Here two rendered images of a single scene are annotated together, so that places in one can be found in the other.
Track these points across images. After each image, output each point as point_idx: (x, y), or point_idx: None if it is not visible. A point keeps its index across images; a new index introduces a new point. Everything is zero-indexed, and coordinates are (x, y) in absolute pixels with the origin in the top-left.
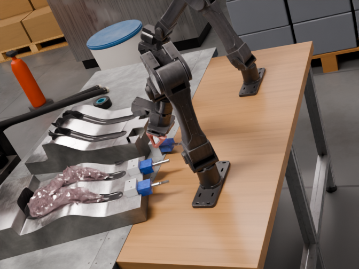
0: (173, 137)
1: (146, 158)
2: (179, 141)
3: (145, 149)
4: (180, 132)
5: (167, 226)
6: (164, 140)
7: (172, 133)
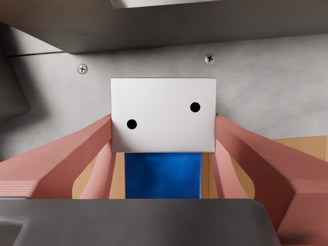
0: (275, 138)
1: (108, 51)
2: (244, 182)
3: (130, 39)
4: (324, 159)
5: None
6: (183, 167)
7: (316, 116)
